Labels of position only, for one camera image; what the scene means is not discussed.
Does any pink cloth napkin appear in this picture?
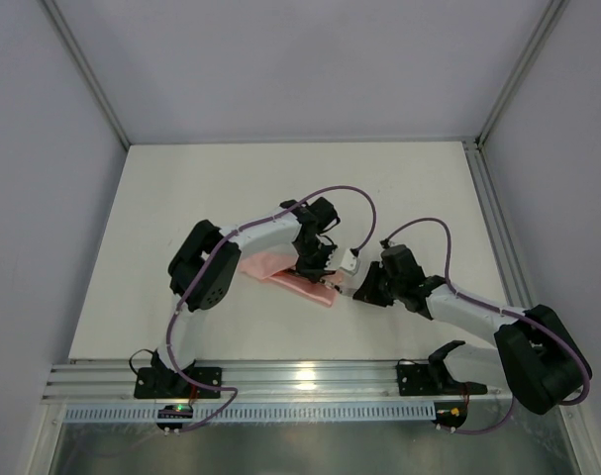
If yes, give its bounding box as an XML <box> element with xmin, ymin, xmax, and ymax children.
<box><xmin>238</xmin><ymin>251</ymin><xmax>339</xmax><ymax>308</ymax></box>

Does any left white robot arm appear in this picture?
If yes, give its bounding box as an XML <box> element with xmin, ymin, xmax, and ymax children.
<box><xmin>168</xmin><ymin>198</ymin><xmax>341</xmax><ymax>313</ymax></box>

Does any right small controller board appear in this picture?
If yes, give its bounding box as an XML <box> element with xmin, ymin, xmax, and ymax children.
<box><xmin>432</xmin><ymin>401</ymin><xmax>468</xmax><ymax>433</ymax></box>

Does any small controller board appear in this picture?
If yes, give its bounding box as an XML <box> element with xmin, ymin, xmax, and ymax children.
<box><xmin>156</xmin><ymin>404</ymin><xmax>193</xmax><ymax>435</ymax></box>
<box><xmin>432</xmin><ymin>401</ymin><xmax>468</xmax><ymax>433</ymax></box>

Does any left small controller board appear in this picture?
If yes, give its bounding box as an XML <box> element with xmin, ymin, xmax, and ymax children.
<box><xmin>156</xmin><ymin>404</ymin><xmax>193</xmax><ymax>435</ymax></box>

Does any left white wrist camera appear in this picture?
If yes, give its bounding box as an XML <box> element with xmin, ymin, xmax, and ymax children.
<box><xmin>336</xmin><ymin>248</ymin><xmax>360</xmax><ymax>276</ymax></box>

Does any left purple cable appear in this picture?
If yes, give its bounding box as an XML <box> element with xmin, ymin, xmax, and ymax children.
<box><xmin>164</xmin><ymin>184</ymin><xmax>377</xmax><ymax>432</ymax></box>

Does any purple cable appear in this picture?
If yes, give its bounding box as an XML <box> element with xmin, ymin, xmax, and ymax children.
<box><xmin>164</xmin><ymin>184</ymin><xmax>377</xmax><ymax>432</ymax></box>
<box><xmin>381</xmin><ymin>217</ymin><xmax>594</xmax><ymax>436</ymax></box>

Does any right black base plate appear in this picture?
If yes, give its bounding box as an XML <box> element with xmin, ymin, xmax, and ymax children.
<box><xmin>395</xmin><ymin>359</ymin><xmax>488</xmax><ymax>397</ymax></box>

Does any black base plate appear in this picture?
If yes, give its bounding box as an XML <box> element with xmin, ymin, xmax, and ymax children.
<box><xmin>395</xmin><ymin>359</ymin><xmax>488</xmax><ymax>397</ymax></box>
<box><xmin>128</xmin><ymin>348</ymin><xmax>222</xmax><ymax>401</ymax></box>

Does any right side aluminium rail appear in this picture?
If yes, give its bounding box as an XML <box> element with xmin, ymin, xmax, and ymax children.
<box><xmin>462</xmin><ymin>138</ymin><xmax>552</xmax><ymax>308</ymax></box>

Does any aluminium rail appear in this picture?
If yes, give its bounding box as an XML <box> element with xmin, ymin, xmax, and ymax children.
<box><xmin>462</xmin><ymin>138</ymin><xmax>552</xmax><ymax>308</ymax></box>
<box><xmin>40</xmin><ymin>358</ymin><xmax>583</xmax><ymax>406</ymax></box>

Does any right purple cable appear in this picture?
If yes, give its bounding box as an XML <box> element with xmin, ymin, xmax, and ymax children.
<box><xmin>381</xmin><ymin>217</ymin><xmax>594</xmax><ymax>436</ymax></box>

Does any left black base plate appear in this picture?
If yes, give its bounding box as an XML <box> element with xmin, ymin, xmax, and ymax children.
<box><xmin>128</xmin><ymin>348</ymin><xmax>222</xmax><ymax>401</ymax></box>

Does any front aluminium rail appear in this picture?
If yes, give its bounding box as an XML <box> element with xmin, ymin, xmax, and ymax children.
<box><xmin>40</xmin><ymin>358</ymin><xmax>583</xmax><ymax>406</ymax></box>

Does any slotted cable duct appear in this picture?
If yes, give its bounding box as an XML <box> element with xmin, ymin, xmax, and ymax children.
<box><xmin>62</xmin><ymin>401</ymin><xmax>434</xmax><ymax>424</ymax></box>

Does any right corner aluminium post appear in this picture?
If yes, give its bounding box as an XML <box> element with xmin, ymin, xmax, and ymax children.
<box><xmin>475</xmin><ymin>0</ymin><xmax>569</xmax><ymax>149</ymax></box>

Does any corner aluminium post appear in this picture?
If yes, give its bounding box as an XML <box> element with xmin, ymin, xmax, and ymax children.
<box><xmin>475</xmin><ymin>0</ymin><xmax>569</xmax><ymax>149</ymax></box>
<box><xmin>37</xmin><ymin>0</ymin><xmax>132</xmax><ymax>151</ymax></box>

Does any left corner aluminium post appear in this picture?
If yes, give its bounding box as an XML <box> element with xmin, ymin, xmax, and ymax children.
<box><xmin>37</xmin><ymin>0</ymin><xmax>132</xmax><ymax>151</ymax></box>

